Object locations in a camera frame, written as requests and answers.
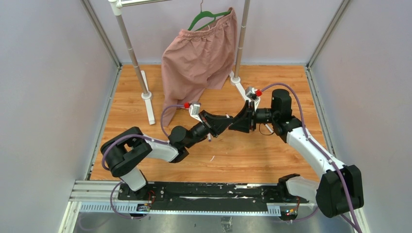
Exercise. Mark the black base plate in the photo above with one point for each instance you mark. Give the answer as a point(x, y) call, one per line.
point(209, 197)

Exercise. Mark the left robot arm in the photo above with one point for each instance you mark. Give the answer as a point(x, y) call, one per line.
point(123, 153)

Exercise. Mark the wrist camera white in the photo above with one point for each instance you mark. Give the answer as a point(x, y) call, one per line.
point(194, 109)
point(254, 95)

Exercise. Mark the pink shorts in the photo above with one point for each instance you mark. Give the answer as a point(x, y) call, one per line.
point(198, 60)

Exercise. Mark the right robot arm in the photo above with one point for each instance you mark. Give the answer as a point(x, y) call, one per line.
point(339, 189)

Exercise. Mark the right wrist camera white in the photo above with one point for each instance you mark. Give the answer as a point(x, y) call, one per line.
point(254, 95)

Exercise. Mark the aluminium frame rail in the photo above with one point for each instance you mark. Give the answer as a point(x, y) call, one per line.
point(93, 207)

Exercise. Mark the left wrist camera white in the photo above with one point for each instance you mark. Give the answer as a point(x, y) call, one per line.
point(194, 109)

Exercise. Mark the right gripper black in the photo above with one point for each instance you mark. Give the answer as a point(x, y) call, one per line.
point(244, 121)

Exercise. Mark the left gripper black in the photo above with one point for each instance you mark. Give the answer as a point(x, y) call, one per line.
point(214, 124)

